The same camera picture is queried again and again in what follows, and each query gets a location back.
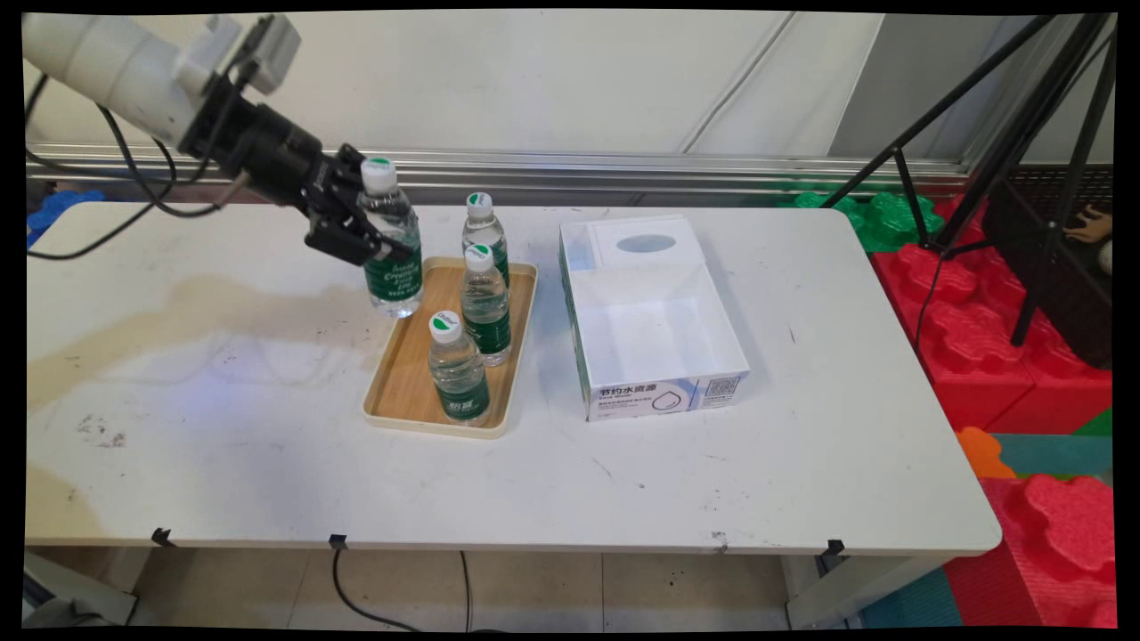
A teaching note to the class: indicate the red foam block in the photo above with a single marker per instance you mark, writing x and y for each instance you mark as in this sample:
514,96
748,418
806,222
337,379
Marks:
1069,401
962,338
1060,552

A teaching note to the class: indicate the wooden tray cream rim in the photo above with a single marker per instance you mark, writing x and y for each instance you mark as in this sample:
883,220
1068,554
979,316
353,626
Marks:
410,374

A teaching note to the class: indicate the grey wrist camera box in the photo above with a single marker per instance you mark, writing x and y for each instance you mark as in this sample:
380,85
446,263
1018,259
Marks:
276,49

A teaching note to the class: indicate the white table leg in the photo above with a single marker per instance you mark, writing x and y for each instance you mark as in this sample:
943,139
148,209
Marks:
846,592
80,583

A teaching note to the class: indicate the black tripod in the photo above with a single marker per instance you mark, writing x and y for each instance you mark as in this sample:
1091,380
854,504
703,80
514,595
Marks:
1024,129

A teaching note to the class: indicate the black grilled box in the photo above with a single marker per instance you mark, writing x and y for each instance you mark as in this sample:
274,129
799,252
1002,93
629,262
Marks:
1015,223

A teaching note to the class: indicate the silver metal wall rail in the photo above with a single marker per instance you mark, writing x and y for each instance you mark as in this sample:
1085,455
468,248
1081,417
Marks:
623,174

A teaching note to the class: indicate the black table edge clip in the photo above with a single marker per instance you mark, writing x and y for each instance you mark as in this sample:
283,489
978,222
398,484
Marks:
833,547
162,537
337,541

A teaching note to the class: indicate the green foam block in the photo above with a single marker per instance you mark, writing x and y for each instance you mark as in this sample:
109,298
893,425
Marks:
877,223

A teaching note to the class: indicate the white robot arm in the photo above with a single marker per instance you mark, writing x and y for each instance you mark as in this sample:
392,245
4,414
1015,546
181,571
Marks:
98,62

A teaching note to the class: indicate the orange foam block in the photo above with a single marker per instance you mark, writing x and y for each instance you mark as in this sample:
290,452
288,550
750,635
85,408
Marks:
984,454

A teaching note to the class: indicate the clear water bottle green label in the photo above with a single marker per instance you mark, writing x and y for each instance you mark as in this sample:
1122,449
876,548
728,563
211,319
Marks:
485,312
459,374
396,285
481,233

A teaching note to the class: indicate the white cardboard box green print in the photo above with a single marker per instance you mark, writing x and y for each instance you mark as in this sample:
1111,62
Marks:
650,338

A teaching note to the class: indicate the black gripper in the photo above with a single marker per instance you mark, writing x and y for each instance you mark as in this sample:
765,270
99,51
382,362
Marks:
267,151

